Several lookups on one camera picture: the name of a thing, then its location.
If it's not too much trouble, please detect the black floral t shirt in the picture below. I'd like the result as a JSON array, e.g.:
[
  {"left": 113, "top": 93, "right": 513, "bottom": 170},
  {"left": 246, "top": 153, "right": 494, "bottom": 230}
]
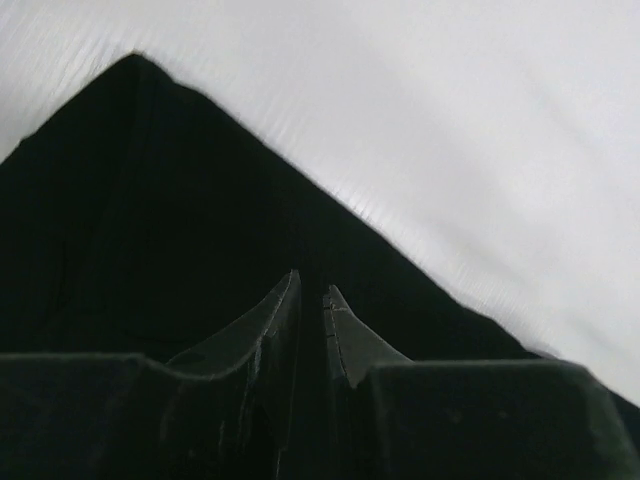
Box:
[{"left": 0, "top": 52, "right": 640, "bottom": 411}]

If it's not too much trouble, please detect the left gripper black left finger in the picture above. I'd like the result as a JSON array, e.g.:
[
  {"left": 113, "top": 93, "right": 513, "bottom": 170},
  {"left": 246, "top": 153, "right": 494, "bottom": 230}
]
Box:
[{"left": 1, "top": 272, "right": 301, "bottom": 479}]

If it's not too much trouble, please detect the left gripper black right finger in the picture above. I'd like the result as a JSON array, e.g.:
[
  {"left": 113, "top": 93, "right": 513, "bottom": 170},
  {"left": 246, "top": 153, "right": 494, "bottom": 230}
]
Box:
[{"left": 323, "top": 287, "right": 639, "bottom": 479}]

